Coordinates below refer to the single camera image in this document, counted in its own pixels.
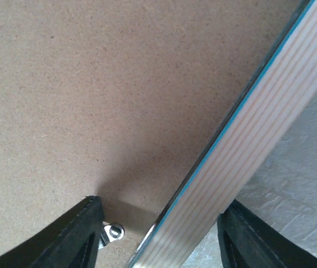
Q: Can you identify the small metal hanger clip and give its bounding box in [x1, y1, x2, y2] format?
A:
[98, 223, 125, 250]

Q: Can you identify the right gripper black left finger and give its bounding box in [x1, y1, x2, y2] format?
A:
[0, 196, 105, 267]

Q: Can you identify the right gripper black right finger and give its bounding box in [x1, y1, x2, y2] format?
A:
[217, 200, 317, 267]

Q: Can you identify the brown cardboard backing board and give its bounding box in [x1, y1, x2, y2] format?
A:
[0, 1, 299, 267]

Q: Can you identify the wooden picture frame with glass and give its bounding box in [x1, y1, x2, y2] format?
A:
[128, 1, 317, 267]

